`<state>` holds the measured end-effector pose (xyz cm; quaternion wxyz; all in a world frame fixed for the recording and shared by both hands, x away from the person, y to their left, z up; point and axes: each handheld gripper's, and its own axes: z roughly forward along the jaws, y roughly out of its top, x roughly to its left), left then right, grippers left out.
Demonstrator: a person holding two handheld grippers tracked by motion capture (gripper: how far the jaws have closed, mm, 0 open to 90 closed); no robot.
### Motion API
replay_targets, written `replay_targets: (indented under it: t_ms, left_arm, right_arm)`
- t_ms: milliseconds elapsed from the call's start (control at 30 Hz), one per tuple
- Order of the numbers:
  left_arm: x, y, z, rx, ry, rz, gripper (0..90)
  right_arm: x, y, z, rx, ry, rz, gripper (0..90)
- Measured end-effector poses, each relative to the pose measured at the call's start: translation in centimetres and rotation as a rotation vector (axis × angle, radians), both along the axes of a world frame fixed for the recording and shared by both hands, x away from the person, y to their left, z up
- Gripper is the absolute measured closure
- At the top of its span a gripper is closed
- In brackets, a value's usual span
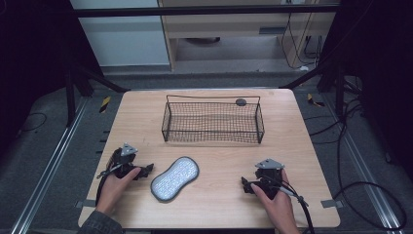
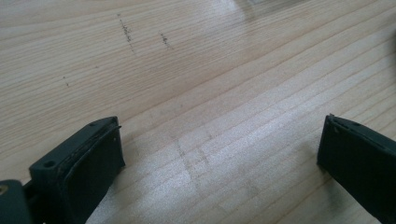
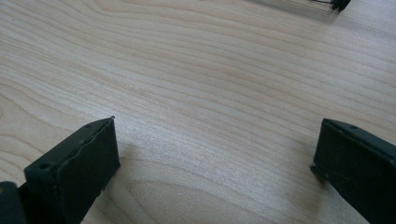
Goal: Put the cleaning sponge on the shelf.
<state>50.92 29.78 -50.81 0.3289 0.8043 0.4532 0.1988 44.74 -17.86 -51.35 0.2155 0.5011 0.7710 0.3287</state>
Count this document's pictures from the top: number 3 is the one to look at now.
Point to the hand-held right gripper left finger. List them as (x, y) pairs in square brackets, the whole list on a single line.
[(74, 174)]

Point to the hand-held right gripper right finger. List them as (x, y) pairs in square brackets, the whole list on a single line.
[(358, 168)]

